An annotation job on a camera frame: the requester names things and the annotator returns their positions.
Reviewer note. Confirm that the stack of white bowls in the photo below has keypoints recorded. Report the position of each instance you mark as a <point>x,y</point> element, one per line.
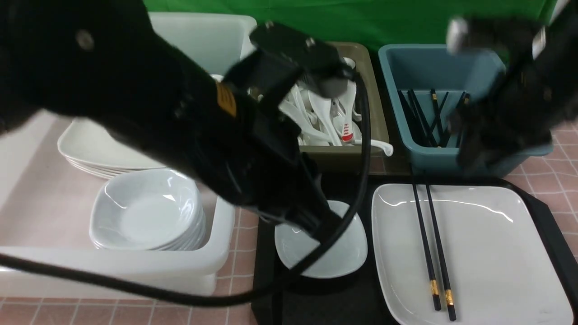
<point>151,210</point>

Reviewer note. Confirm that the pile of white spoons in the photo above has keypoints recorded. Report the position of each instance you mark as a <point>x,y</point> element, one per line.
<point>329,127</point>

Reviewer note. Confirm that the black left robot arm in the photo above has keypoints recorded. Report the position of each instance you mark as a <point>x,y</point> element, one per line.
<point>102,60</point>

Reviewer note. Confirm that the pink checkered tablecloth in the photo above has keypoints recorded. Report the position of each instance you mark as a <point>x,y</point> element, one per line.
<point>239,311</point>

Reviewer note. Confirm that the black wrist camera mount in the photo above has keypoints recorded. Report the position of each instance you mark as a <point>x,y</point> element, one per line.
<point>285,57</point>

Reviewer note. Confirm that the black plastic serving tray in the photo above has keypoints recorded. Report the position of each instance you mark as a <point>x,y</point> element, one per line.
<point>357,298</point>

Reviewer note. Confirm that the black chopsticks in bin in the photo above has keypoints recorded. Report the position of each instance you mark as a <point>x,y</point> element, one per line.
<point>426,113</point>

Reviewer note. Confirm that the teal plastic bin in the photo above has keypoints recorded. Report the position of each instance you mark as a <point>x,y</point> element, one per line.
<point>423,67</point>

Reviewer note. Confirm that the large white rectangular plate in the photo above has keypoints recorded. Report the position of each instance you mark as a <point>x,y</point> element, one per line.
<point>499,270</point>

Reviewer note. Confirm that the black chopstick gold band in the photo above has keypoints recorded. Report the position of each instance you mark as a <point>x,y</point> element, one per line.
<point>427,253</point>
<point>448,294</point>

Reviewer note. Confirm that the olive plastic bin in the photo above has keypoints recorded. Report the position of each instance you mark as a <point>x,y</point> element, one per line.
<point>348,158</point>

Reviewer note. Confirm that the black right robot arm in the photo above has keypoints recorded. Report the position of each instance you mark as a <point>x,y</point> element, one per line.
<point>536,93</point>

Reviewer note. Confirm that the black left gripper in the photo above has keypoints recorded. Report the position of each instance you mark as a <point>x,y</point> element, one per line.
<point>292,195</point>

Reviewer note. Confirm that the large white plastic tub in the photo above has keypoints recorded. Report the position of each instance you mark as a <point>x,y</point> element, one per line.
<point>215,41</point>

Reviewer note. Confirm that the small white square bowl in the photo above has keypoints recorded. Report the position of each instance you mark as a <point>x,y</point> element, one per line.
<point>346,256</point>

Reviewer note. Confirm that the green backdrop cloth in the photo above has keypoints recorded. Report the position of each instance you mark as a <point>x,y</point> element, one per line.
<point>373,23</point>

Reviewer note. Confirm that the stack of white plates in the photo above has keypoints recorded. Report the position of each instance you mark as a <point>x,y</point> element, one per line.
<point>89,146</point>

